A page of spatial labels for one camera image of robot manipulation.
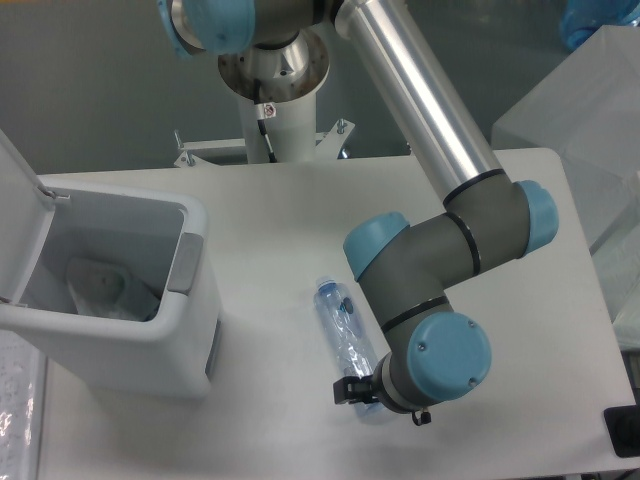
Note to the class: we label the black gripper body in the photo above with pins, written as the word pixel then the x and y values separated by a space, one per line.
pixel 361 390

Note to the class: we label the clear plastic water bottle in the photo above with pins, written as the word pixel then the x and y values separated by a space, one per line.
pixel 348 342

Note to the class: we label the white green wrapper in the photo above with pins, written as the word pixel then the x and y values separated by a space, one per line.
pixel 106 290

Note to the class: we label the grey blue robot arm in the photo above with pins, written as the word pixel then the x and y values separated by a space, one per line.
pixel 268 54

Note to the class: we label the white trash can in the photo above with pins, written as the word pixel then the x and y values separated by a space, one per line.
pixel 159 237

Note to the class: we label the black device at edge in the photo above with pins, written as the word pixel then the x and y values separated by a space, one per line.
pixel 623 427

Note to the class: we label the paper sheet in sleeve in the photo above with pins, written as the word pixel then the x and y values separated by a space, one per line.
pixel 23 374

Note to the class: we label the white metal base frame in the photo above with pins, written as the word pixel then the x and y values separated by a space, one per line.
pixel 329 146

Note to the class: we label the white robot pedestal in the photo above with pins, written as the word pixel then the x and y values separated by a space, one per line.
pixel 288 129

